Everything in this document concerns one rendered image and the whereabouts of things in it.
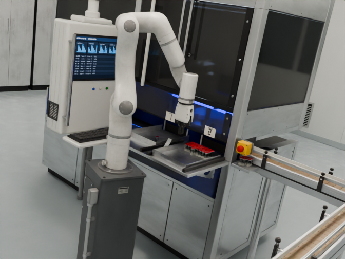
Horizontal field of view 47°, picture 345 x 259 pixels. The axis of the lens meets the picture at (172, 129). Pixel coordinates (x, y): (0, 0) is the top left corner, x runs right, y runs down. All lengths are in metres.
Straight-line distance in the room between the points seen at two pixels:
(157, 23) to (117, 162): 0.74
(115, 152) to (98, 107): 0.88
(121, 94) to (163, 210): 1.22
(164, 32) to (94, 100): 1.05
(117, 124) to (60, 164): 1.85
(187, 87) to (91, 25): 0.94
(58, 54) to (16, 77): 4.56
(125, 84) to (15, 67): 5.31
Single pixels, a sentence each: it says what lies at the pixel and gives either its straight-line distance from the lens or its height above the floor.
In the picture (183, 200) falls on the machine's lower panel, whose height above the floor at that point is 0.48.
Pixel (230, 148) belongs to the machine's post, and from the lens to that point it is 2.48.
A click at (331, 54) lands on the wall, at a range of 7.06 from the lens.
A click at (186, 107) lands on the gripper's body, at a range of 2.12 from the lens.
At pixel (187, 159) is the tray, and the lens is 2.40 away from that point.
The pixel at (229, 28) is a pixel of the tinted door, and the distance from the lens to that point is 2.47.
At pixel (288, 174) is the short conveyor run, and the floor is 0.91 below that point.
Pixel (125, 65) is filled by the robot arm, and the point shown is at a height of 1.42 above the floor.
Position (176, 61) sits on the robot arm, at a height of 1.47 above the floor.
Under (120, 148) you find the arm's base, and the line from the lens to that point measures 2.10.
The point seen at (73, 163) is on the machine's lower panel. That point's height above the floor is 0.28.
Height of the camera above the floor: 1.71
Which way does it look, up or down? 16 degrees down
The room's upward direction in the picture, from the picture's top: 9 degrees clockwise
